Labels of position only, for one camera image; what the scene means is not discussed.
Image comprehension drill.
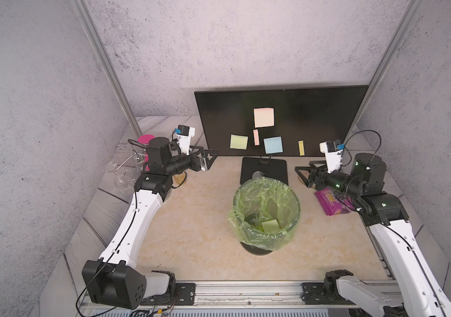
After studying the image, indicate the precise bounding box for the yellow narrow sticky note bottom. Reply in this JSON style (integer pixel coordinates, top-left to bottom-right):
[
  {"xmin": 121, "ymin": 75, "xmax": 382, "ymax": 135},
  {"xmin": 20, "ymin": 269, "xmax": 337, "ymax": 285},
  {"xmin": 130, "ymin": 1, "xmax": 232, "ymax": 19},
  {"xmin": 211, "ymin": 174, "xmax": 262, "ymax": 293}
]
[{"xmin": 298, "ymin": 140, "xmax": 305, "ymax": 157}]

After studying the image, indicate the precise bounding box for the large pink sticky note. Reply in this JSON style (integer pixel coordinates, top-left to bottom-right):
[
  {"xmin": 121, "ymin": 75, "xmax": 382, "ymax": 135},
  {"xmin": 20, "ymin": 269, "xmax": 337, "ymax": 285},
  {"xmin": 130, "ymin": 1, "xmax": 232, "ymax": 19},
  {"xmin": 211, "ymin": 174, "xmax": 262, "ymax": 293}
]
[{"xmin": 253, "ymin": 108, "xmax": 275, "ymax": 128}]

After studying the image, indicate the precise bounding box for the light green sticky note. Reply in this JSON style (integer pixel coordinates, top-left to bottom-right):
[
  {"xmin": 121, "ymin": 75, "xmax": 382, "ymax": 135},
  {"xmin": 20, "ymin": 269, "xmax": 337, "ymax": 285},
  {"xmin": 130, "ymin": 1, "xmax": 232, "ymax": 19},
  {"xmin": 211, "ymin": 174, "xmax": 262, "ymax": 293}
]
[{"xmin": 261, "ymin": 219, "xmax": 280, "ymax": 234}]

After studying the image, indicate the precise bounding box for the small pink narrow sticky note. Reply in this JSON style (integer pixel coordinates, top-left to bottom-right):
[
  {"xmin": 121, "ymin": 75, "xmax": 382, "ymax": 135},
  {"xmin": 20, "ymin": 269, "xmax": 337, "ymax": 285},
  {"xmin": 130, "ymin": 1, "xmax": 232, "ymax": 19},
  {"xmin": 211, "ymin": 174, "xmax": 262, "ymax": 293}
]
[{"xmin": 253, "ymin": 129, "xmax": 260, "ymax": 146}]

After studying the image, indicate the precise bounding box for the green plastic bin liner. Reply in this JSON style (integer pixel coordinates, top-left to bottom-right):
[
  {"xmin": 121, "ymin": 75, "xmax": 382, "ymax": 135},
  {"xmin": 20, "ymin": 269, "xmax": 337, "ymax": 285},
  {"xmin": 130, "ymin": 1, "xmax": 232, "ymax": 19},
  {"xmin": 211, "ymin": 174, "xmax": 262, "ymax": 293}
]
[{"xmin": 226, "ymin": 176, "xmax": 301, "ymax": 252}]

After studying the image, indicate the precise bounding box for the right aluminium frame post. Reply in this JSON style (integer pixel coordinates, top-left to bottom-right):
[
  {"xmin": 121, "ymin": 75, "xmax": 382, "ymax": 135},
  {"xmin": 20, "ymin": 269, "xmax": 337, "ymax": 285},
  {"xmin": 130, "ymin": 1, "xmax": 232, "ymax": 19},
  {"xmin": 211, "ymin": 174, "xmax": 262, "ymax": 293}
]
[{"xmin": 346, "ymin": 0, "xmax": 425, "ymax": 139}]

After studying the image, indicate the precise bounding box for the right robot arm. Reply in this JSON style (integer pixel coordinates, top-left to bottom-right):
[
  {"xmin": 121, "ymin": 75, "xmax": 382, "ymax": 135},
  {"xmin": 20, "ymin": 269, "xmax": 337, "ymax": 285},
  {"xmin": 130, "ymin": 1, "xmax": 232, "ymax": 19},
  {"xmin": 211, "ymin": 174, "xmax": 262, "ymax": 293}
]
[{"xmin": 295, "ymin": 153, "xmax": 451, "ymax": 316}]

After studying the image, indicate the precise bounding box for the left aluminium frame post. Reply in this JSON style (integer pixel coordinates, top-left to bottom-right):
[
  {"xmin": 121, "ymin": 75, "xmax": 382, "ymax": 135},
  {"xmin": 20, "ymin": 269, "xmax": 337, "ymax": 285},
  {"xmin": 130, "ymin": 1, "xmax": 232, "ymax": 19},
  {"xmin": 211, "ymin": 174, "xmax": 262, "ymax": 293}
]
[{"xmin": 71, "ymin": 0, "xmax": 142, "ymax": 137}]

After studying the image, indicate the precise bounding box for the pink wine glass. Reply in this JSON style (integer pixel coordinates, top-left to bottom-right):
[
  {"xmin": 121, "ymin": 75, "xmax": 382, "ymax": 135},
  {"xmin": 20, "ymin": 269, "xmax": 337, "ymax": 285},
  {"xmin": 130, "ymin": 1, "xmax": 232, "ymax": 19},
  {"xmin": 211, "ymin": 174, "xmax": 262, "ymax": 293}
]
[{"xmin": 138, "ymin": 134, "xmax": 155, "ymax": 172}]

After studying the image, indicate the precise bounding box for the amber plastic cup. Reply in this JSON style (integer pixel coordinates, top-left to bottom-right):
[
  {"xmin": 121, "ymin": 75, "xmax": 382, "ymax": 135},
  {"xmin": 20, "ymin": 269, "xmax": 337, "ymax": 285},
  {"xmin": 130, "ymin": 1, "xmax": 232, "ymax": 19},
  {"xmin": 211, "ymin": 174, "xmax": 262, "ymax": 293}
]
[{"xmin": 172, "ymin": 172, "xmax": 188, "ymax": 188}]

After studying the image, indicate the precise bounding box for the purple snack bag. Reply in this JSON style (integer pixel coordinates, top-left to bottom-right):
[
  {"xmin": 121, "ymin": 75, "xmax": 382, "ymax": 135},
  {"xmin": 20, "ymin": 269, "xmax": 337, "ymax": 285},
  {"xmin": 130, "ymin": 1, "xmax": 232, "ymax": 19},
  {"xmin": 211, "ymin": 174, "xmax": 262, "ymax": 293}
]
[{"xmin": 315, "ymin": 188, "xmax": 355, "ymax": 216}]

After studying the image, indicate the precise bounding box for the black monitor stand base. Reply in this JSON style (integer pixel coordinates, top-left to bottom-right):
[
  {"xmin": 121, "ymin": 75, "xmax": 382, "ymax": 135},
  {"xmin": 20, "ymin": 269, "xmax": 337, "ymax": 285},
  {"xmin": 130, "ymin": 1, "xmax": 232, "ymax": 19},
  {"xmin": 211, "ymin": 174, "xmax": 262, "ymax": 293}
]
[{"xmin": 240, "ymin": 157, "xmax": 289, "ymax": 185}]

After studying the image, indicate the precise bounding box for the aluminium frame post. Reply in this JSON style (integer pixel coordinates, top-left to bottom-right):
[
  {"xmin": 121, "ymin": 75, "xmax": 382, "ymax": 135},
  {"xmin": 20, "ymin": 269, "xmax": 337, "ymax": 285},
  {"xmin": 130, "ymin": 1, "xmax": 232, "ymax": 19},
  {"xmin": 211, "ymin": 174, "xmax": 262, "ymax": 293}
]
[
  {"xmin": 71, "ymin": 0, "xmax": 142, "ymax": 137},
  {"xmin": 346, "ymin": 0, "xmax": 425, "ymax": 139}
]

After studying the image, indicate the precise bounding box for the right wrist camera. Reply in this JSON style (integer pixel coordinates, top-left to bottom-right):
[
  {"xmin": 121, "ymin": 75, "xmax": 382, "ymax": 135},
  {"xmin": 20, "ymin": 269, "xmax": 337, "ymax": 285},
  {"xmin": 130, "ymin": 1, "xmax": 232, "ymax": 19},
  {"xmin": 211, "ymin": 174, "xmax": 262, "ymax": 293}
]
[{"xmin": 319, "ymin": 139, "xmax": 344, "ymax": 174}]

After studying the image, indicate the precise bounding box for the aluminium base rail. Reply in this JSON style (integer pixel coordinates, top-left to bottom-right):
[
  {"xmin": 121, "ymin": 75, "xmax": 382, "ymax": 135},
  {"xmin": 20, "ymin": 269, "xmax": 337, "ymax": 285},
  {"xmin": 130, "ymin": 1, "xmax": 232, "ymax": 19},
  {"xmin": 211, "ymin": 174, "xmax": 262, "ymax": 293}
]
[{"xmin": 76, "ymin": 279, "xmax": 424, "ymax": 317}]

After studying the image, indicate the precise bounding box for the black computer monitor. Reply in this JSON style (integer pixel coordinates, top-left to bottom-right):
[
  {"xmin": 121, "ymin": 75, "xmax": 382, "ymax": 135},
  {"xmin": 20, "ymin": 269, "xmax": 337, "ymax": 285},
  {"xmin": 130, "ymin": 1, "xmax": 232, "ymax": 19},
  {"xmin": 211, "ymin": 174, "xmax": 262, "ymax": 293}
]
[{"xmin": 194, "ymin": 85, "xmax": 368, "ymax": 157}]

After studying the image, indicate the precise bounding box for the black trash bin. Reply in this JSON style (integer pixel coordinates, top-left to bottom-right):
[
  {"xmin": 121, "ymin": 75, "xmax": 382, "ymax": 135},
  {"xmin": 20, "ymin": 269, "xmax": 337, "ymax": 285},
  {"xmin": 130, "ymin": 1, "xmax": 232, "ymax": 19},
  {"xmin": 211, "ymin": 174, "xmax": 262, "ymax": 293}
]
[{"xmin": 238, "ymin": 178, "xmax": 299, "ymax": 256}]

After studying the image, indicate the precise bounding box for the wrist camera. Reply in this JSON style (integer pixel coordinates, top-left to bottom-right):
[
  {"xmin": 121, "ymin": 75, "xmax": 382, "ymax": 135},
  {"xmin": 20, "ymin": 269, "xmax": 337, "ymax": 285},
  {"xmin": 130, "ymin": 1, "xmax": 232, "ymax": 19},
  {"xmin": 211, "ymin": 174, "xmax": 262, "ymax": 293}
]
[
  {"xmin": 319, "ymin": 139, "xmax": 344, "ymax": 174},
  {"xmin": 175, "ymin": 125, "xmax": 195, "ymax": 155}
]

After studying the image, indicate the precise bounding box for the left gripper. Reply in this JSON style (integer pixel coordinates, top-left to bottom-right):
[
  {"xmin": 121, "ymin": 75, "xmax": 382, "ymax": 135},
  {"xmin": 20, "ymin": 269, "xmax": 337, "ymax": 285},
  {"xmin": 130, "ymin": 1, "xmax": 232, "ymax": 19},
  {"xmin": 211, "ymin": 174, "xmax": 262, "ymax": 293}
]
[{"xmin": 162, "ymin": 145, "xmax": 218, "ymax": 178}]

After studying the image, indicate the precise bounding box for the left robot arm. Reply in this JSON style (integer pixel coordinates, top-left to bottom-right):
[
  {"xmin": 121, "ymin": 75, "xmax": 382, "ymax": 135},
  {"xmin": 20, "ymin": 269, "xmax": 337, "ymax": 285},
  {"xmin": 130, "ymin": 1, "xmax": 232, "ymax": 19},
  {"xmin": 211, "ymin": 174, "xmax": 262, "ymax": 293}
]
[{"xmin": 78, "ymin": 137, "xmax": 218, "ymax": 310}]

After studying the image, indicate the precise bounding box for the blue sticky note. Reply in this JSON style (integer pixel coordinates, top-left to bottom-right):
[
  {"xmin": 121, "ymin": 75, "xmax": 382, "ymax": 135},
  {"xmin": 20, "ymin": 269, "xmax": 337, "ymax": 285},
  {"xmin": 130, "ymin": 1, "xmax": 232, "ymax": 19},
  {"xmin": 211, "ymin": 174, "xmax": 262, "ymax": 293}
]
[{"xmin": 264, "ymin": 137, "xmax": 283, "ymax": 155}]

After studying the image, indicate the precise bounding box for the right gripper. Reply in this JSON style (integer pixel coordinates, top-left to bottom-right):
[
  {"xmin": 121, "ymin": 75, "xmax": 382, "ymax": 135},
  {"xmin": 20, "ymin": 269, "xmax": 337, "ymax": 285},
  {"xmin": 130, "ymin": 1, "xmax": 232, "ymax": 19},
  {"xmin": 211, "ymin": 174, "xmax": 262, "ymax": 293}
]
[{"xmin": 296, "ymin": 160, "xmax": 364, "ymax": 202}]

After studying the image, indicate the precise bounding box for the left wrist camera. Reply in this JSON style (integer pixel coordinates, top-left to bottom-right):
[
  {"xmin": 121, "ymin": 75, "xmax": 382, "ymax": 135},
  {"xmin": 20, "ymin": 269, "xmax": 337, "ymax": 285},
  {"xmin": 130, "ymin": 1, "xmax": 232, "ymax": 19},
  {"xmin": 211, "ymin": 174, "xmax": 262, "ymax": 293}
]
[{"xmin": 175, "ymin": 125, "xmax": 195, "ymax": 155}]

